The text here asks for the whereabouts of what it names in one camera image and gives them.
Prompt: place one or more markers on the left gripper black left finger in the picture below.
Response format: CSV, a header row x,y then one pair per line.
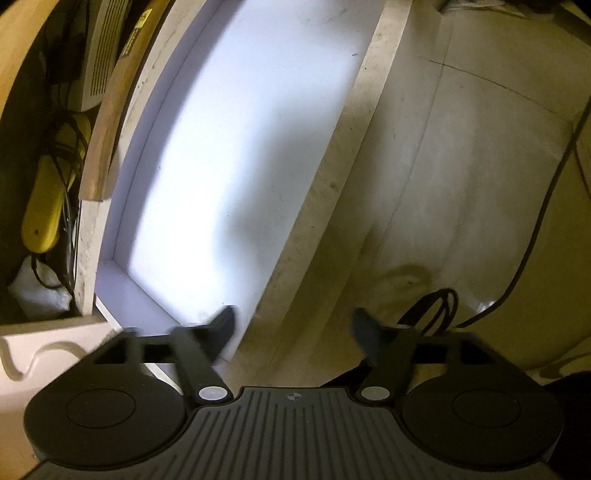
x,y
191,350

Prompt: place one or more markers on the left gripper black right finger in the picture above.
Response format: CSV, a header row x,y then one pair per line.
x,y
393,353

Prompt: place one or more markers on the white open drawer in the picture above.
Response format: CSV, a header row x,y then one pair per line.
x,y
242,130

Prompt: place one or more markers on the yellow tool under desk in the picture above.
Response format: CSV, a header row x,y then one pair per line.
x,y
59,165

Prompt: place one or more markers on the white vented router box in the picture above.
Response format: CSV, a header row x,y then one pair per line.
x,y
106,23

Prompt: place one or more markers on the wooden handle hammer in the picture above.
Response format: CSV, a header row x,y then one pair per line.
x,y
117,98

